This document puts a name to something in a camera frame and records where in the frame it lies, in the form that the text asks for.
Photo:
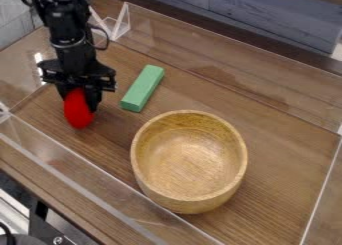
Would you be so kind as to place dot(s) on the clear acrylic tray walls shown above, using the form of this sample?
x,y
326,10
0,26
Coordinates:
x,y
282,103

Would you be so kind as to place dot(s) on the black table clamp bracket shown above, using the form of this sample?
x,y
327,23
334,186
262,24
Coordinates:
x,y
40,229

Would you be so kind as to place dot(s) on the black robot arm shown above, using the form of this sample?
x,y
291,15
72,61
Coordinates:
x,y
66,17

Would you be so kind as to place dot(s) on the red plush strawberry toy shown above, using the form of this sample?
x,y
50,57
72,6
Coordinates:
x,y
76,111

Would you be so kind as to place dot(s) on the green rectangular block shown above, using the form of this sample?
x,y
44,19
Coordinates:
x,y
142,88

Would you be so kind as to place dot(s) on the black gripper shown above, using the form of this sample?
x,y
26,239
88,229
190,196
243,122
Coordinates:
x,y
76,68

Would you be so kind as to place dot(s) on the wooden bowl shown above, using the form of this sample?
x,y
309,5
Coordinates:
x,y
189,158

